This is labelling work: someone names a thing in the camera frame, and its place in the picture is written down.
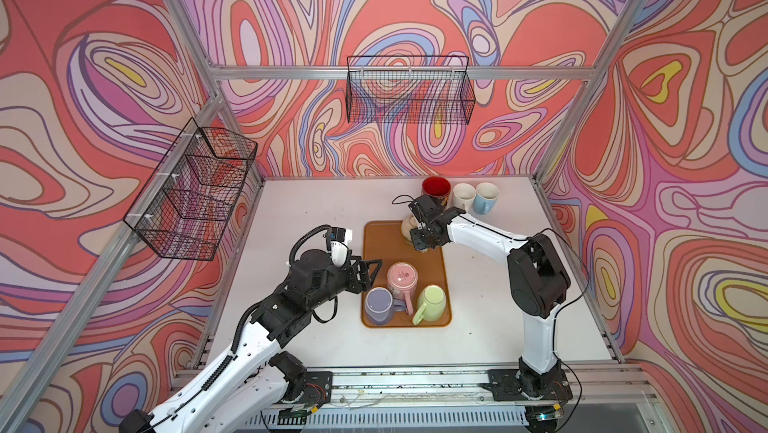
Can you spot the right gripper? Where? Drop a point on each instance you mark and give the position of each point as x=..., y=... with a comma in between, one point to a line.
x=418, y=243

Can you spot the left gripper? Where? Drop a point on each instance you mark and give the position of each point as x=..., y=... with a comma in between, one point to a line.
x=363, y=282

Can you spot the beige speckled mug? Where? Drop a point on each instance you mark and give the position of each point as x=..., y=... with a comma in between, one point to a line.
x=407, y=225

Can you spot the brown wooden tray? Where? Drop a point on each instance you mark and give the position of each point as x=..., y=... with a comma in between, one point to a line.
x=383, y=240

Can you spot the black patterned mug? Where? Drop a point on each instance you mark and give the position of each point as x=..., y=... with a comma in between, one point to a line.
x=438, y=188

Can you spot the white mug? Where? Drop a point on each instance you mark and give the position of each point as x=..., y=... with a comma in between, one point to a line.
x=463, y=196

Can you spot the light blue mug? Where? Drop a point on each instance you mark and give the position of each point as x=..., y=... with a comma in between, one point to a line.
x=486, y=196

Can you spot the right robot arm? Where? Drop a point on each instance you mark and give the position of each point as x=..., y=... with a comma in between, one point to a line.
x=538, y=283

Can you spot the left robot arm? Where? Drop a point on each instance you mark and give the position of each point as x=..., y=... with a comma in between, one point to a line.
x=256, y=372

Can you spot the pink mug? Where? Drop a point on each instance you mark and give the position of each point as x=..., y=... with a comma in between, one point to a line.
x=402, y=281

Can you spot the purple mug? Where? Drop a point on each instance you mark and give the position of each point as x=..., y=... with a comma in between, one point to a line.
x=380, y=306

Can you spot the light green mug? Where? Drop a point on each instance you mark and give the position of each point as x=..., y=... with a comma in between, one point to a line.
x=431, y=304

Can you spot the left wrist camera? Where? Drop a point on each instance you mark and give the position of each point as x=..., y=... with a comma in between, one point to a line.
x=337, y=241

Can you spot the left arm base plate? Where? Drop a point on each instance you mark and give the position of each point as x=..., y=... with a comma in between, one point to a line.
x=308, y=389

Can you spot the black wire basket back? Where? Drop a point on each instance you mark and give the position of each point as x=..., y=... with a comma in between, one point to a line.
x=409, y=89

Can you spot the black wire basket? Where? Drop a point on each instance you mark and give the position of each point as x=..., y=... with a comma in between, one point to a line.
x=409, y=89
x=201, y=178

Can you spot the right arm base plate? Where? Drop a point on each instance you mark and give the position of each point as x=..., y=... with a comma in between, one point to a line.
x=527, y=385

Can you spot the black wire basket left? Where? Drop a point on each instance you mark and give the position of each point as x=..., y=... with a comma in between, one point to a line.
x=201, y=178

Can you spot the aluminium mounting rail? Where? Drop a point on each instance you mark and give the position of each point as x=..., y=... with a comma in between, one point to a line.
x=432, y=386

